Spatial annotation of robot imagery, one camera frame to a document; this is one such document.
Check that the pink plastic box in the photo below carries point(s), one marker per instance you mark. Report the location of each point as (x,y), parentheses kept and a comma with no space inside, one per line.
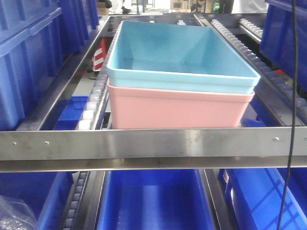
(142,108)

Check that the light blue plastic box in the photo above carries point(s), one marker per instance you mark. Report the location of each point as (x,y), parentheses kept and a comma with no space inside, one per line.
(177,57)

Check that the steel shelf rack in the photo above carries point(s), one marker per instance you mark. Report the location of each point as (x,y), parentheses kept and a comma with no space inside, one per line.
(35,147)

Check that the white roller track left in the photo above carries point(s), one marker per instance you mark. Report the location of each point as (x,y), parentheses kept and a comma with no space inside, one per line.
(97,112)

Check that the blue bin lower middle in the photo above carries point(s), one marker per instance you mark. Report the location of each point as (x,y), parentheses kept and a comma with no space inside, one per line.
(154,200)

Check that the blue bin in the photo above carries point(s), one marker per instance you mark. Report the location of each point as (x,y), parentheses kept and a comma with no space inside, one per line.
(154,200)
(36,36)
(46,193)
(254,196)
(277,43)

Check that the roller track right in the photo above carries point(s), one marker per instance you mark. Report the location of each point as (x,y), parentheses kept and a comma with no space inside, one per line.
(270,102)

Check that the blue bin lower right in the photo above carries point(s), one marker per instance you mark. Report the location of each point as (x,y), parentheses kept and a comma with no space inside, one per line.
(254,196)

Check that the blue bin lower left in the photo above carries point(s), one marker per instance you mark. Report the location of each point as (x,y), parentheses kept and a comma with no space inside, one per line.
(46,193)

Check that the blue bin upper left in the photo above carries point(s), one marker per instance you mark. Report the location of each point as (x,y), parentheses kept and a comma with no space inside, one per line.
(36,36)

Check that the blue bin upper right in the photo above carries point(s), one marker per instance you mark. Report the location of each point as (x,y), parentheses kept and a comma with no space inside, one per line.
(277,43)

